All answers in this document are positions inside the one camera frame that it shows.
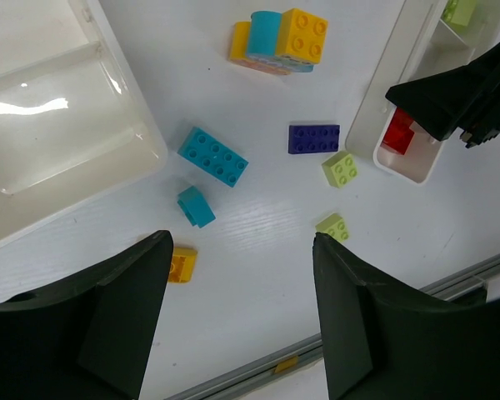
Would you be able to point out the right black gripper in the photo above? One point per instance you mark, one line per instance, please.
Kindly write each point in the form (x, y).
(466, 97)

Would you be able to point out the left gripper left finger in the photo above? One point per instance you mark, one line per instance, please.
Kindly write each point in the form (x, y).
(88, 335)

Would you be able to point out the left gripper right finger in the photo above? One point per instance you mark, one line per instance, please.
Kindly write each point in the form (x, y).
(383, 339)

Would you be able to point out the red sloped lego brick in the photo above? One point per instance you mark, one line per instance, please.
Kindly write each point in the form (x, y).
(399, 134)

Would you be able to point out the white divided container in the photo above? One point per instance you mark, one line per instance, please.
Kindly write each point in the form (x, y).
(421, 45)
(74, 124)

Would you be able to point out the pale green lego brick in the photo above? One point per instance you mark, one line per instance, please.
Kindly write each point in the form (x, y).
(458, 13)

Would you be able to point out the lime green lego brick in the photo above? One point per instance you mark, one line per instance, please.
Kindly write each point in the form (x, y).
(340, 169)
(334, 226)

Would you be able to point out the orange lego brick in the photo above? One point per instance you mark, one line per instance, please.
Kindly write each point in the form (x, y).
(182, 265)

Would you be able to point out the purple lego plate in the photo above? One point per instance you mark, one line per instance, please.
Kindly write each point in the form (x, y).
(308, 139)

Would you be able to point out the stacked multicolour lego tower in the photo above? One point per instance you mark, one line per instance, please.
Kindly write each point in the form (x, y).
(279, 43)

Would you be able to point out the small teal lego brick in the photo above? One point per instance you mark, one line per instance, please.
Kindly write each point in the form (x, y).
(195, 207)

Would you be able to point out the long teal lego brick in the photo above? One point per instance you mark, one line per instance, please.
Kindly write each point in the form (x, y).
(213, 157)

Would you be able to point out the aluminium rail front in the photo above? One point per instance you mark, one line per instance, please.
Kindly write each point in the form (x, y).
(253, 376)

